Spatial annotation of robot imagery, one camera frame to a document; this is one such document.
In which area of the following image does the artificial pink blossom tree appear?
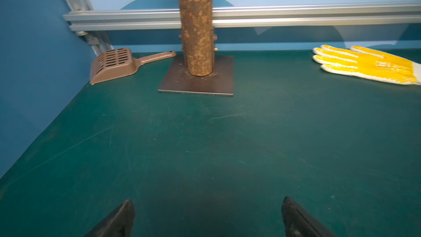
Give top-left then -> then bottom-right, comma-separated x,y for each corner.
179,0 -> 214,76

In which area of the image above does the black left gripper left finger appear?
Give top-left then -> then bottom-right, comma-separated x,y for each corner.
85,199 -> 136,237

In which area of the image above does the left diagonal aluminium post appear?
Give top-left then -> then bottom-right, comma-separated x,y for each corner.
65,0 -> 113,56

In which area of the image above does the yellow white work glove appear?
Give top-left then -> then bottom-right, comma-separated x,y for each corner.
312,45 -> 421,85

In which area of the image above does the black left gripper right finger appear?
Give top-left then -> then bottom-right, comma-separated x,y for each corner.
281,196 -> 334,237

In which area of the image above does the brown plastic slotted scoop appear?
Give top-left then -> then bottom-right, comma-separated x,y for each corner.
90,48 -> 176,85

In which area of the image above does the horizontal aluminium back rail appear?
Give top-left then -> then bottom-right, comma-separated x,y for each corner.
63,2 -> 421,31

